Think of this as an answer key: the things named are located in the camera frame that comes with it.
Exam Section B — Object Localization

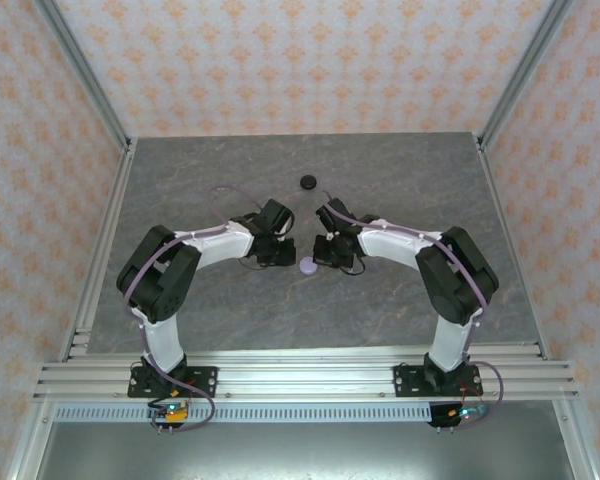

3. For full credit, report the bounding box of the grey metal panel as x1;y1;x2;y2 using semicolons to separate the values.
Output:
9;420;591;480

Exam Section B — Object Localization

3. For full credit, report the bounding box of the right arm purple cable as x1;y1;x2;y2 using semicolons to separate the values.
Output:
319;187;506;432

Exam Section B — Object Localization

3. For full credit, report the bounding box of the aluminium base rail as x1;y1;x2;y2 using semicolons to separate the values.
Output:
32;348;581;401

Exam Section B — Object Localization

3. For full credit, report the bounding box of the aluminium table side rail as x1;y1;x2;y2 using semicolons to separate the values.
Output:
476;137;552;361
59;137;139;364

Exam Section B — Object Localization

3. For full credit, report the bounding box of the slotted grey cable duct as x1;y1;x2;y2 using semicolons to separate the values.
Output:
53;405;434;424

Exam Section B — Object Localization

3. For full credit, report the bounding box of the aluminium corner post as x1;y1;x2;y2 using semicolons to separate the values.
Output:
477;0;575;150
32;0;134;151

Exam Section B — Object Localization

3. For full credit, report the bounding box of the aluminium frame leg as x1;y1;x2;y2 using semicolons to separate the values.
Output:
553;399;599;480
7;399;56;480

